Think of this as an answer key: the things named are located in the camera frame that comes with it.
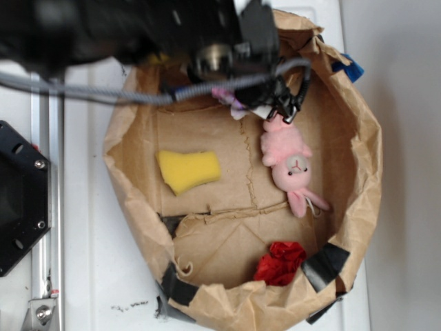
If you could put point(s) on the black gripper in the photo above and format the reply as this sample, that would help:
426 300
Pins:
233 50

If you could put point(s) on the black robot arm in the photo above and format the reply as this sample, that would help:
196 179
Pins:
47 37

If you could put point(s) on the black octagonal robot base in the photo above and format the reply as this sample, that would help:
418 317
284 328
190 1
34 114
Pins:
24 197

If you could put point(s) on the crumpled red paper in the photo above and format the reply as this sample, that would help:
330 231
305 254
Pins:
279 266

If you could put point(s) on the pink plush bunny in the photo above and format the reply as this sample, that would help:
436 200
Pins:
286 153

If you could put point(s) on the blue tape strip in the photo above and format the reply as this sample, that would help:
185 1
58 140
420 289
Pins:
353 70

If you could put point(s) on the yellow sponge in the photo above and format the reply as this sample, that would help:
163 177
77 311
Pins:
182 172

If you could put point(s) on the brown paper bag basket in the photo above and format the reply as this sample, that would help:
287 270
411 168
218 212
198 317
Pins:
203 246

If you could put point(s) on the aluminium rail frame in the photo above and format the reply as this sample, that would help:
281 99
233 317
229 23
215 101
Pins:
46 307

